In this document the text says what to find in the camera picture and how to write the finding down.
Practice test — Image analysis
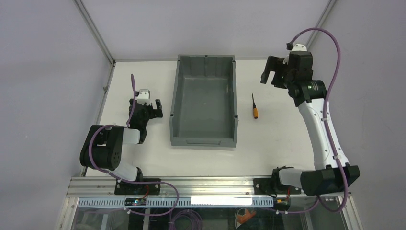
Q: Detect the orange black handled screwdriver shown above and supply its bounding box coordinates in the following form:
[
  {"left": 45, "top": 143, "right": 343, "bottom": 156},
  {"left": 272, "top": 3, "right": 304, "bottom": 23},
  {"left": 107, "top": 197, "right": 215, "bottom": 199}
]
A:
[{"left": 251, "top": 94, "right": 259, "bottom": 119}]

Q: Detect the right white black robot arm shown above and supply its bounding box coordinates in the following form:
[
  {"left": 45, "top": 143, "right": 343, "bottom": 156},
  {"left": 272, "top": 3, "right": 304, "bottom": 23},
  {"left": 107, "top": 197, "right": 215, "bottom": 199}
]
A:
[{"left": 260, "top": 51, "right": 360, "bottom": 196}]

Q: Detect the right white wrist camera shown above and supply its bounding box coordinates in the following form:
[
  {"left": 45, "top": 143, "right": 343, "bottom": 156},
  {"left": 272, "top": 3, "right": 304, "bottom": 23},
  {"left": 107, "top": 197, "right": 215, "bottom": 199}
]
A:
[{"left": 290, "top": 44, "right": 307, "bottom": 52}]

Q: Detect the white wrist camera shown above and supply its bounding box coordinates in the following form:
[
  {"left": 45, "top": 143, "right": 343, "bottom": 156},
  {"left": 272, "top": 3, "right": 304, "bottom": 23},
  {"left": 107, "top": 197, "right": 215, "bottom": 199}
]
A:
[
  {"left": 136, "top": 89, "right": 151, "bottom": 105},
  {"left": 290, "top": 44, "right": 307, "bottom": 52}
]

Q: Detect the left aluminium frame post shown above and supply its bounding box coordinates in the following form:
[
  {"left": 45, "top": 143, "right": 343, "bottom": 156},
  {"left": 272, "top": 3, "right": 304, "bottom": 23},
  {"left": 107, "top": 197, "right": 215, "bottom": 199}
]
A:
[{"left": 73, "top": 0, "right": 115, "bottom": 65}]

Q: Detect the aluminium frame post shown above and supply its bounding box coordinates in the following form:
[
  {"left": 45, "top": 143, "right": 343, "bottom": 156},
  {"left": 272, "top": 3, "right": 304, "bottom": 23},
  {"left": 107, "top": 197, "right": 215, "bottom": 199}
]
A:
[
  {"left": 306, "top": 0, "right": 337, "bottom": 49},
  {"left": 73, "top": 0, "right": 115, "bottom": 65}
]

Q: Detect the right aluminium frame post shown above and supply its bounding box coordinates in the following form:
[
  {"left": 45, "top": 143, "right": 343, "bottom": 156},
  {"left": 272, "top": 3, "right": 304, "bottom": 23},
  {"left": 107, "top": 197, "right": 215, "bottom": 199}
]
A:
[{"left": 306, "top": 0, "right": 337, "bottom": 49}]

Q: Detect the orange object under table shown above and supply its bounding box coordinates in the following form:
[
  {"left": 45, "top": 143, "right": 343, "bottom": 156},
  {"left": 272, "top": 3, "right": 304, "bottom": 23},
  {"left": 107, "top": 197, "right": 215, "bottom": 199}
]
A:
[{"left": 235, "top": 208, "right": 256, "bottom": 224}]

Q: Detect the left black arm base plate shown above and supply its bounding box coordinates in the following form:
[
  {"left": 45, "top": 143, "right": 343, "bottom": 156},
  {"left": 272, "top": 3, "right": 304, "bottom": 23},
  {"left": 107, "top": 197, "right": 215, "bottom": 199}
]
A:
[{"left": 114, "top": 178, "right": 161, "bottom": 196}]

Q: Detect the coiled purple cable below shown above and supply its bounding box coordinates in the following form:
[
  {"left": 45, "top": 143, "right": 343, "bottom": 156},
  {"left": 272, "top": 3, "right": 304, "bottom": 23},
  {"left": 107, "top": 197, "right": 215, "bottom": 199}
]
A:
[{"left": 168, "top": 209, "right": 203, "bottom": 230}]

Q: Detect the back aluminium frame rail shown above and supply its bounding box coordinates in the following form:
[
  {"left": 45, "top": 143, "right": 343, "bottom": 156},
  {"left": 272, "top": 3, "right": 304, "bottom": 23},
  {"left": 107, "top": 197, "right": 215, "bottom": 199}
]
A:
[{"left": 114, "top": 56, "right": 268, "bottom": 63}]

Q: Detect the grey plastic storage bin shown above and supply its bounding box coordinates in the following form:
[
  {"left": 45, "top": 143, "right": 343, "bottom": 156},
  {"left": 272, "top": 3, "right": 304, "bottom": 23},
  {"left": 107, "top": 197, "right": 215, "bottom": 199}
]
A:
[{"left": 169, "top": 55, "right": 238, "bottom": 148}]

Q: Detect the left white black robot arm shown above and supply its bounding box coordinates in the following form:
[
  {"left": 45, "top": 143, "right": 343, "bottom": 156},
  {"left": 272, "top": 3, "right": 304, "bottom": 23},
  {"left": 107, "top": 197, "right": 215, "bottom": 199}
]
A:
[{"left": 79, "top": 99, "right": 163, "bottom": 183}]

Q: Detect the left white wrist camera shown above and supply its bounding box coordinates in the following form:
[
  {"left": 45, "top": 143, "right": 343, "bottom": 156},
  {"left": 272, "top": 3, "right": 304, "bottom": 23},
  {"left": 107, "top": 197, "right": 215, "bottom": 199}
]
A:
[{"left": 136, "top": 89, "right": 151, "bottom": 105}]

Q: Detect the front aluminium mounting rail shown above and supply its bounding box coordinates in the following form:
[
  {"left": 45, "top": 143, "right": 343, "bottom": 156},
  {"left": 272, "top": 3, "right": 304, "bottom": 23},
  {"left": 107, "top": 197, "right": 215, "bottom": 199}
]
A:
[{"left": 66, "top": 176, "right": 352, "bottom": 199}]

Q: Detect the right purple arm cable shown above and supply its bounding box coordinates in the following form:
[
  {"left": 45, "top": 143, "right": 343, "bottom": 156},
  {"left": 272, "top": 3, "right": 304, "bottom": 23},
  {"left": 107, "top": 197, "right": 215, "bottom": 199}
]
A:
[{"left": 270, "top": 27, "right": 350, "bottom": 214}]

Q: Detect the white slotted cable duct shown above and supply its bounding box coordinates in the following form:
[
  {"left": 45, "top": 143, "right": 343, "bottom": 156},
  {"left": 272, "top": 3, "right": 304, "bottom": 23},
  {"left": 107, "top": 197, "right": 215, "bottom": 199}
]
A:
[{"left": 78, "top": 196, "right": 273, "bottom": 209}]

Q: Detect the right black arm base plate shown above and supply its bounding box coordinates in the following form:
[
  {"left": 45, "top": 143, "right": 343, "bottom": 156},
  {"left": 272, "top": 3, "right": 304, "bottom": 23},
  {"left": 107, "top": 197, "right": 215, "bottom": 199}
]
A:
[{"left": 253, "top": 177, "right": 302, "bottom": 195}]

